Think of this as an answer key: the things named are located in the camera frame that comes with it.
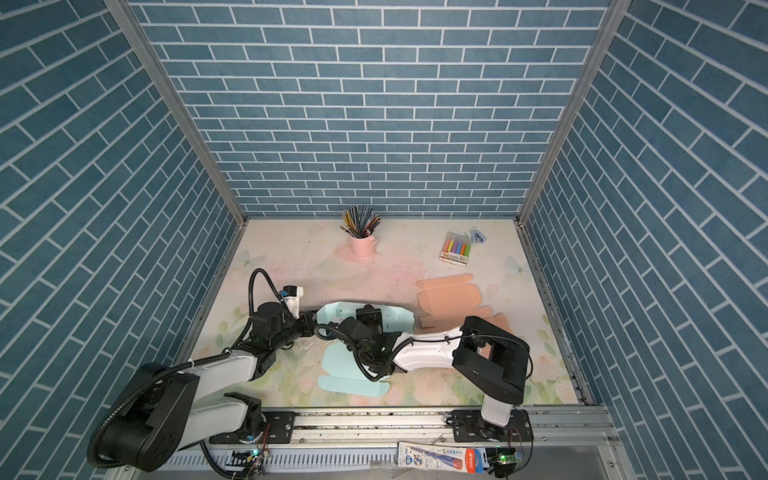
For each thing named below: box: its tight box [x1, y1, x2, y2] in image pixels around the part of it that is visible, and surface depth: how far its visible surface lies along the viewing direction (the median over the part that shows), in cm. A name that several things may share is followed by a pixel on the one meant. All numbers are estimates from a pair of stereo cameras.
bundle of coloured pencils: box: [340, 204, 382, 238], surface depth 105 cm
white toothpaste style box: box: [397, 442, 485, 474], surface depth 71 cm
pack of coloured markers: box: [439, 230, 472, 268], surface depth 113 cm
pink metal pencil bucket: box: [349, 234, 377, 259], surface depth 108 cm
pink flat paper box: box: [414, 274, 513, 331], surface depth 102 cm
